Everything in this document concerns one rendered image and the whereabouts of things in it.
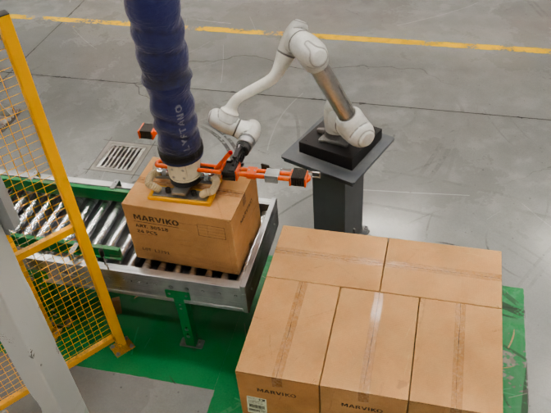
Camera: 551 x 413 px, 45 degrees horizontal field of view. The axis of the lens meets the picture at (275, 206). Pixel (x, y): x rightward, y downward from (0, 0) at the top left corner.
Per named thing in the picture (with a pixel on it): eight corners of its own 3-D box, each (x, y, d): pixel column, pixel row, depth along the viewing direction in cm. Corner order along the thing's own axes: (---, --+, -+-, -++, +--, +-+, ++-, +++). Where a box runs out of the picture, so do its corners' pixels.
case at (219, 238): (136, 256, 370) (120, 203, 343) (165, 209, 398) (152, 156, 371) (239, 275, 355) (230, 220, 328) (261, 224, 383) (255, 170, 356)
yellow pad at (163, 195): (147, 199, 344) (145, 192, 341) (154, 187, 351) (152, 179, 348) (210, 206, 337) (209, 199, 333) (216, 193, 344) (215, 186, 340)
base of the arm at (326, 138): (323, 124, 405) (323, 116, 402) (357, 131, 397) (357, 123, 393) (311, 140, 393) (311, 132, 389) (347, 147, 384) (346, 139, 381)
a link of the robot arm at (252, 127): (252, 152, 360) (229, 141, 359) (259, 134, 371) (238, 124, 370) (259, 137, 352) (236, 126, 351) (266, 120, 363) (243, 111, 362)
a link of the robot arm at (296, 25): (271, 45, 342) (283, 55, 332) (286, 11, 336) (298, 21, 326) (291, 52, 350) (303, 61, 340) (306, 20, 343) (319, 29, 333)
